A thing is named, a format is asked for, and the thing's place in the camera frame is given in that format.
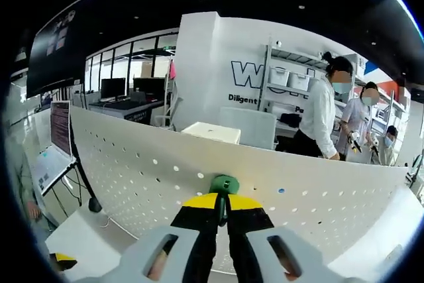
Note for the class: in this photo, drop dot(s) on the white box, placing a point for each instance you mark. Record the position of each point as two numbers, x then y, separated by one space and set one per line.
212 132

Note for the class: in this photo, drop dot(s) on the black computer mouse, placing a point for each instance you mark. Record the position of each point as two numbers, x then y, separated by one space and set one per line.
95 205

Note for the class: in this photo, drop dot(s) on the large black hanging screen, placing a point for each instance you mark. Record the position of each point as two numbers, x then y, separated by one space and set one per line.
66 47

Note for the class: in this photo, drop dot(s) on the green hook assembly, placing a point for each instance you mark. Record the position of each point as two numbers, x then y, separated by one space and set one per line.
232 183

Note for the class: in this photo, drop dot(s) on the light grey panel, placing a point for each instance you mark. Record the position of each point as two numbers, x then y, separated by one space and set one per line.
248 124

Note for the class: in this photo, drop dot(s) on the white storage bin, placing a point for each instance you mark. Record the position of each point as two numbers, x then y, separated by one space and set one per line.
298 82
278 77

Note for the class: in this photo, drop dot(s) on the white pegboard mounting plate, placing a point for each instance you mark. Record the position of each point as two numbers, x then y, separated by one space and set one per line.
185 150

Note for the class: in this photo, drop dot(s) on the black laptop stand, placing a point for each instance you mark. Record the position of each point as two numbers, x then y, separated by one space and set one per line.
85 180

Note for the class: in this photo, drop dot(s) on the dark office desk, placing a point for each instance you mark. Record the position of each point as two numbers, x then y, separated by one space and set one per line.
132 110

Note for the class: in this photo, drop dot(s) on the black desk monitor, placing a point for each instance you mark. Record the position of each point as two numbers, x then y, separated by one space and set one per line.
149 85
113 88

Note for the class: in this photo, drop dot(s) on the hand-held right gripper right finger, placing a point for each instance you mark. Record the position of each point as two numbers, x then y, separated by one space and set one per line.
248 218

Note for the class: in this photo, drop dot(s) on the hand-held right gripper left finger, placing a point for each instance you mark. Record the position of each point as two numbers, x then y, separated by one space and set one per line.
195 216

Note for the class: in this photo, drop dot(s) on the open white laptop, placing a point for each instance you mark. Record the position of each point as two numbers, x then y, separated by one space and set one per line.
59 127

